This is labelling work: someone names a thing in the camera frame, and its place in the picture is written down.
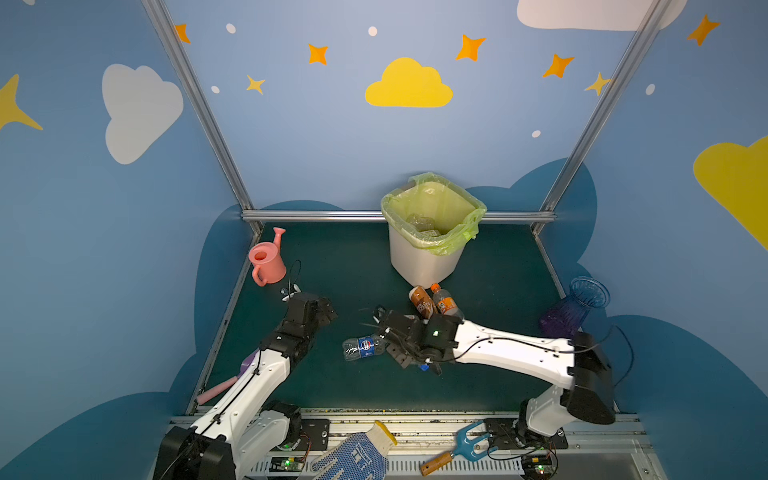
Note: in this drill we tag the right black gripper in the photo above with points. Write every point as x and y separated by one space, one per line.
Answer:
395 335

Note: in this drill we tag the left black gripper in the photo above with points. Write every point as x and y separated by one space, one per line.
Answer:
320 309

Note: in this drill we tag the pepsi bottle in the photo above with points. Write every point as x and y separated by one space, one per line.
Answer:
363 347

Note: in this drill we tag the bottle orange cap orange label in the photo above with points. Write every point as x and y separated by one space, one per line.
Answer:
445 302

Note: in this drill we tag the bottle green white label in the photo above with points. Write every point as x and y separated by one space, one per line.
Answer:
424 225

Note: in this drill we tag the brown tea bottle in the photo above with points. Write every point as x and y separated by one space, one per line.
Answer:
422 302

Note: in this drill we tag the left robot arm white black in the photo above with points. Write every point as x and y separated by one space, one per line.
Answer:
239 430

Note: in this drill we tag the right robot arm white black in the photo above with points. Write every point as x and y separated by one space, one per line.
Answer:
578 371

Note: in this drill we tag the white trash bin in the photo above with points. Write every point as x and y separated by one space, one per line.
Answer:
417 266

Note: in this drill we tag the green bin liner bag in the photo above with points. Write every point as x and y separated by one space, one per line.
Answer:
456 212

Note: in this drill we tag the pink watering can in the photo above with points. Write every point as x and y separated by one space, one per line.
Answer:
267 262

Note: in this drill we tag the purple pink toy shovel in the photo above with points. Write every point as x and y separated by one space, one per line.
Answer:
222 387

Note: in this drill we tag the blue white work glove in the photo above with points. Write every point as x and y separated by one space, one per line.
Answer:
362 456

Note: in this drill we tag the blue garden hand rake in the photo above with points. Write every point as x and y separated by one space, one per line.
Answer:
472 449

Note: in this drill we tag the left circuit board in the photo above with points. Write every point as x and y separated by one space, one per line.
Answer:
286 465

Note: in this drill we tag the circuit board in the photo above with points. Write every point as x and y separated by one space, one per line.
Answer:
286 465
537 467

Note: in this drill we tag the purple blue glass vase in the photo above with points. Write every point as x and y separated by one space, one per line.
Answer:
566 317

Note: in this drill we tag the right circuit board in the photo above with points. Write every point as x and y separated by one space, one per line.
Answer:
537 467

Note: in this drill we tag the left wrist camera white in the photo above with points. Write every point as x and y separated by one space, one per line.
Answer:
289 292

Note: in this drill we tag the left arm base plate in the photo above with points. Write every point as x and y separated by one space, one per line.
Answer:
310 434

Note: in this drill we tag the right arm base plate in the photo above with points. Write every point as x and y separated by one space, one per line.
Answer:
505 434

